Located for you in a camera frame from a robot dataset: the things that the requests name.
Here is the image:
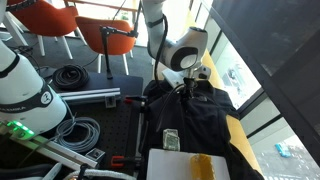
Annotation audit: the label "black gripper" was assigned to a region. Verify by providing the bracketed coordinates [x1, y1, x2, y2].
[180, 76, 199, 103]

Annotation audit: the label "thick black hose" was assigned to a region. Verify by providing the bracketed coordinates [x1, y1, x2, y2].
[0, 162, 56, 180]

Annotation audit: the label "black cable coil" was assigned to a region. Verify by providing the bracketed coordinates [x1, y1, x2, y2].
[51, 63, 91, 91]

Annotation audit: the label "black strap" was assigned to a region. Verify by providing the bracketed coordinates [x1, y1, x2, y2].
[76, 162, 89, 180]

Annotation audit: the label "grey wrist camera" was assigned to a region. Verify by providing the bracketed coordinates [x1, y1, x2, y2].
[196, 65, 212, 81]

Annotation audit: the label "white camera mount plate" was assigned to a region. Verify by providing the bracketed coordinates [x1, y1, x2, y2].
[161, 67, 188, 89]

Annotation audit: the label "wooden table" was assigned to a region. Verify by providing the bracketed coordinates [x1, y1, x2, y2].
[62, 0, 140, 13]

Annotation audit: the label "grey cable coil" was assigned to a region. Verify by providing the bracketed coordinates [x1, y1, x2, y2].
[52, 116, 102, 154]

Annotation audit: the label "long aluminium extrusion rail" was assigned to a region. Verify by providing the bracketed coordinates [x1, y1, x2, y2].
[9, 132, 100, 170]

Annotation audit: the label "white foam board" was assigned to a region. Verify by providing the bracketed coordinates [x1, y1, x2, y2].
[146, 148, 232, 180]

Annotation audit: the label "short aluminium extrusion rail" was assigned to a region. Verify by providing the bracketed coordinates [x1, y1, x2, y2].
[57, 87, 122, 105]

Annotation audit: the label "metal corner bracket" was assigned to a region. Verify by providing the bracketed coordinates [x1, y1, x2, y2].
[84, 147, 107, 165]
[104, 95, 118, 109]

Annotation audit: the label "orange black bar clamp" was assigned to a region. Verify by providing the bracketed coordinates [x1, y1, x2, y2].
[110, 154, 143, 169]
[123, 94, 149, 114]

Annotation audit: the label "yellow sponge in plastic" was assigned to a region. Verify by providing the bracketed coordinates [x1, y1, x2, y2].
[189, 153, 217, 180]

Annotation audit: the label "orange chair white legs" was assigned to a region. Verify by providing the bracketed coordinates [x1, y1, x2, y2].
[74, 16, 138, 76]
[4, 0, 89, 61]

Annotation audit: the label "black perforated breadboard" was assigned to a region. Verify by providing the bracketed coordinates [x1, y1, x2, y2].
[39, 71, 145, 180]

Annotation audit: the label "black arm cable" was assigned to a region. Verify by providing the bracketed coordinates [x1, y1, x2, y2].
[146, 14, 186, 133]

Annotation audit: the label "white braided cable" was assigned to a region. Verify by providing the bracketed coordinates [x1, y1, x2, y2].
[62, 167, 138, 180]

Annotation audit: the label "blue car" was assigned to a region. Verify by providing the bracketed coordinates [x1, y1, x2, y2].
[274, 142, 292, 159]

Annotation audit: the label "black zip jumper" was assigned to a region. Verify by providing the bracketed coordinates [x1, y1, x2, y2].
[138, 78, 265, 180]

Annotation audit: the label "black window frame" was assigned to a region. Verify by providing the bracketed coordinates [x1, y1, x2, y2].
[189, 0, 320, 158]

